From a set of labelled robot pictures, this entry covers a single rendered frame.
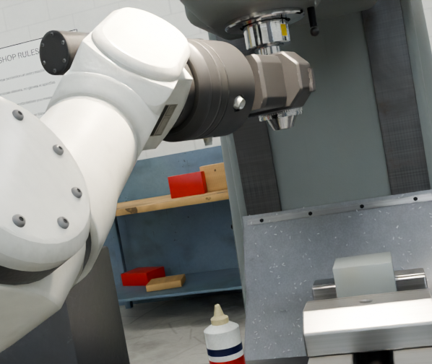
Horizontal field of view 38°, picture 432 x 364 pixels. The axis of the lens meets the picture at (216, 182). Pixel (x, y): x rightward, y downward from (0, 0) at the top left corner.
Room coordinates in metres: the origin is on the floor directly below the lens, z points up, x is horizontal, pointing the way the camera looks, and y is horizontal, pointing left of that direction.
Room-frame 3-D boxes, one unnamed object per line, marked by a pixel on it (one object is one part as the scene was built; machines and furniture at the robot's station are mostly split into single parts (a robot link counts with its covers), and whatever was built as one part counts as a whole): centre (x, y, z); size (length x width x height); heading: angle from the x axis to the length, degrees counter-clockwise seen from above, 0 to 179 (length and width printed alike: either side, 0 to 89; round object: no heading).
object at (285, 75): (0.61, -0.03, 1.23); 0.13 x 0.12 x 0.10; 53
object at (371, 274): (0.66, -0.14, 1.01); 0.06 x 0.05 x 0.06; 75
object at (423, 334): (0.61, -0.12, 0.99); 0.12 x 0.06 x 0.04; 75
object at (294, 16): (0.68, -0.08, 1.31); 0.09 x 0.09 x 0.01
